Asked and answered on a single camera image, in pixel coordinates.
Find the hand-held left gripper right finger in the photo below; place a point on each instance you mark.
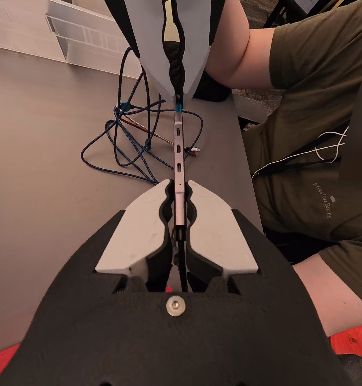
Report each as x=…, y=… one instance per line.
x=220, y=235

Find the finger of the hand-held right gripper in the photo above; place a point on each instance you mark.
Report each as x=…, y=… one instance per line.
x=147, y=36
x=197, y=36

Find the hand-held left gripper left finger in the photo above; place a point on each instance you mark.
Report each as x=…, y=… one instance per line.
x=135, y=232

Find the clear plastic bin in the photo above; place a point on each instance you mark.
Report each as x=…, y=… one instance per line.
x=18, y=30

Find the red plastic bin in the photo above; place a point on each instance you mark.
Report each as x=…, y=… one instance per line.
x=0, y=368

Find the person's right forearm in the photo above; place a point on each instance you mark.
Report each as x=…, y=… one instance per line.
x=244, y=45

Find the grey chair armrest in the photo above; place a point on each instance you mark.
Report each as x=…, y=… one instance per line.
x=250, y=105

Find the person's torso in olive shirt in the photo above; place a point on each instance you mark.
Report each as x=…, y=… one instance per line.
x=304, y=90

